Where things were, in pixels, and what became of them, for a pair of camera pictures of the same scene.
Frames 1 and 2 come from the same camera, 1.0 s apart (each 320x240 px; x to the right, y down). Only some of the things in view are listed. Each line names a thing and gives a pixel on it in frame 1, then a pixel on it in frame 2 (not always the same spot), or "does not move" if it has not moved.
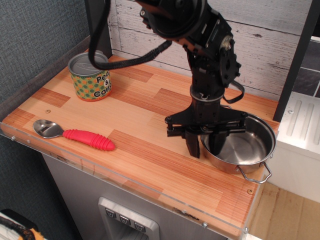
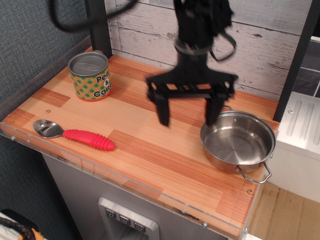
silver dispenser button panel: x=121 y=221 does not move
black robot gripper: x=206 y=115 -> x=192 y=76
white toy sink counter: x=295 y=167 does not move
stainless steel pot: x=245 y=152 does not move
